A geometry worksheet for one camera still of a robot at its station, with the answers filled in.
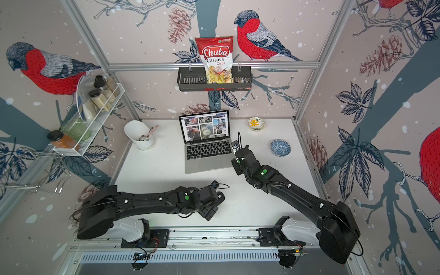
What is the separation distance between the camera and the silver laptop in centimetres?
99

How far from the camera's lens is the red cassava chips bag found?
810 millimetres

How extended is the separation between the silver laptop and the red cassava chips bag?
21 centimetres
